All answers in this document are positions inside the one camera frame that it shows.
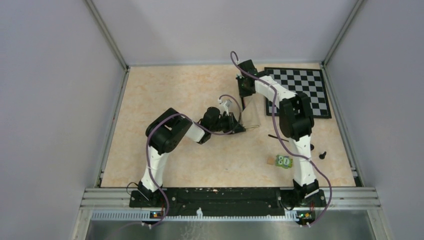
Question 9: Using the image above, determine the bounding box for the purple cable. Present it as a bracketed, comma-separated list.
[145, 94, 243, 229]
[229, 50, 333, 228]

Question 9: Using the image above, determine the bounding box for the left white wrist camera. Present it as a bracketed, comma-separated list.
[218, 99, 233, 115]

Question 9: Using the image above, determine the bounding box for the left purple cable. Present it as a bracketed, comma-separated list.
[145, 94, 243, 229]

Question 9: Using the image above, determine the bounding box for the aluminium frame rail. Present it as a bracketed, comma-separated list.
[80, 187, 381, 223]

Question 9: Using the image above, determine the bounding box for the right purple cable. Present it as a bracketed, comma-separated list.
[229, 50, 333, 228]

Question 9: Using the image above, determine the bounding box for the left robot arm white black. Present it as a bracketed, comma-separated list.
[137, 107, 246, 207]

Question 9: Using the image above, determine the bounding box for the black white checkerboard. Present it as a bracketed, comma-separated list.
[264, 67, 332, 119]

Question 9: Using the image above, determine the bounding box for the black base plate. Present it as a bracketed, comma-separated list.
[129, 187, 327, 217]

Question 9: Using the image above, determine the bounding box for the black utensil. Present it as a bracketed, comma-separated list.
[267, 134, 289, 142]

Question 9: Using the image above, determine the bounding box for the beige cloth napkin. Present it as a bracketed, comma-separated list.
[241, 95, 261, 131]

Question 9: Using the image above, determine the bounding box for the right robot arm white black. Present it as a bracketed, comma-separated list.
[235, 60, 319, 206]

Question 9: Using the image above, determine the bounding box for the small cork piece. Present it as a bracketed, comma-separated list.
[266, 157, 276, 166]

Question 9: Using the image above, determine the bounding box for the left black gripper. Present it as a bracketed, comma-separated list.
[209, 112, 245, 135]

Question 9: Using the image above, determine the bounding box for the small black screw knob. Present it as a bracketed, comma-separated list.
[318, 151, 327, 160]

